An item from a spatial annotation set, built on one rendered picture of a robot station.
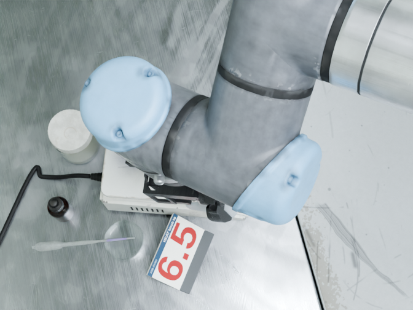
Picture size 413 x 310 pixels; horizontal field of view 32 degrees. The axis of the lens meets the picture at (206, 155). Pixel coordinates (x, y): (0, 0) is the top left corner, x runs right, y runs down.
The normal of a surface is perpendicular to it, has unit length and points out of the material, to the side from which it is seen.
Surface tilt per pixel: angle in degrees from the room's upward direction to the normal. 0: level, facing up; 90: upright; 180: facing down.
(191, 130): 14
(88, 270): 0
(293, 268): 0
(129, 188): 0
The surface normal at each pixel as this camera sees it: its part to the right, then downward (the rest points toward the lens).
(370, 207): -0.01, -0.25
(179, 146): -0.42, 0.11
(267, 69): -0.19, 0.40
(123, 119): -0.25, -0.28
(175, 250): 0.58, 0.04
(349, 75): -0.48, 0.65
